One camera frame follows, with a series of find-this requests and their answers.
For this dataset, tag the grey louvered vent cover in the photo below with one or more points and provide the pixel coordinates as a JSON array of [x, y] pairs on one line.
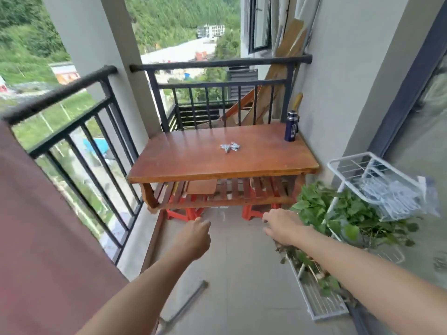
[[241, 78]]

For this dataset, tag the clear bag of hangers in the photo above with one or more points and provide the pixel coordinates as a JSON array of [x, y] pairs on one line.
[[394, 198]]

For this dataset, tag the person's left forearm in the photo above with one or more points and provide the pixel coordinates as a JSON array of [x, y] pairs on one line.
[[139, 296]]

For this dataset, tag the person's left hand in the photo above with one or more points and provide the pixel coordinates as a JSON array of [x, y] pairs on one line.
[[193, 238]]

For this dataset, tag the pink patterned bed sheet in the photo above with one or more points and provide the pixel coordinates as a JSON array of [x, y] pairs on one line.
[[42, 240]]

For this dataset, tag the leafy green potted plant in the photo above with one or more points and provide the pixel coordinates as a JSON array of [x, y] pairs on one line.
[[314, 202]]

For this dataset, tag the leaning wooden planks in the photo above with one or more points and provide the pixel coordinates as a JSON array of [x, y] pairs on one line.
[[269, 97]]

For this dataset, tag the blue roof canopy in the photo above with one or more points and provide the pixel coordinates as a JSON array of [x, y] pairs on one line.
[[97, 146]]

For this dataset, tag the brown wooden table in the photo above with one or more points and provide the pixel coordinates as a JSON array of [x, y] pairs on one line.
[[209, 160]]

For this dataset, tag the black metal balcony railing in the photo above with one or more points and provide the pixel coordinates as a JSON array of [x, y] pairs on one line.
[[52, 95], [209, 63]]

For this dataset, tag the red plastic stool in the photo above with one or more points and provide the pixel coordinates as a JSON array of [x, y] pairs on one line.
[[255, 212]]

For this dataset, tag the grey metal pipe drying rack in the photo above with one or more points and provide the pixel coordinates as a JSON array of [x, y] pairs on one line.
[[188, 300]]

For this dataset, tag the dark framed window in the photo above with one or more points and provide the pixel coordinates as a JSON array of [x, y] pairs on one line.
[[249, 24]]

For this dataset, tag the person's right forearm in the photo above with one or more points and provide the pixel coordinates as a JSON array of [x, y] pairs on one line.
[[366, 275]]

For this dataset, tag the person's right hand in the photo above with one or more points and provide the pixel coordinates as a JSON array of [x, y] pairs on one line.
[[284, 226]]

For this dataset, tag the dark blue thermos bottle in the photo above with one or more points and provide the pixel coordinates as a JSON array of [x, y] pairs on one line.
[[291, 129]]

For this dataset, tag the grey framed sliding glass door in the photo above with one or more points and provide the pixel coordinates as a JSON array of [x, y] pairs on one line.
[[408, 90]]

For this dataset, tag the small wooden board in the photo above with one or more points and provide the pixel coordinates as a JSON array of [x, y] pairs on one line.
[[202, 187]]

